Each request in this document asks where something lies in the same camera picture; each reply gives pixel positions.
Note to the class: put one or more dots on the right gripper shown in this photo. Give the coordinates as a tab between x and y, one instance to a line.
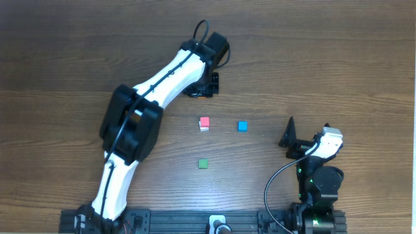
300	149

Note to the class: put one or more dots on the blue cube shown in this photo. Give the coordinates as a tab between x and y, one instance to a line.
242	126

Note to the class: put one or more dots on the red cube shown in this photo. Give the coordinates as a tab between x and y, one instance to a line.
204	121

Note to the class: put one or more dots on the green cube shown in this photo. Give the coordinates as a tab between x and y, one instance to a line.
203	163

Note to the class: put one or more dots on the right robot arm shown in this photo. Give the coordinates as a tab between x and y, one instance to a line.
320	185

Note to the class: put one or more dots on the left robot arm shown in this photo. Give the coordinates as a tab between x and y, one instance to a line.
182	74

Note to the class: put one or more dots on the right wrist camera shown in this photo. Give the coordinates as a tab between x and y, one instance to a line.
330	139

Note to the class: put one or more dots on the mounting rail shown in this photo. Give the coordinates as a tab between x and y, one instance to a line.
182	222

